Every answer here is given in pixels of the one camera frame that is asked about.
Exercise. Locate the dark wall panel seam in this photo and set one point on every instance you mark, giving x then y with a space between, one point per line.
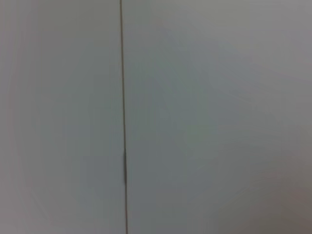
123 122

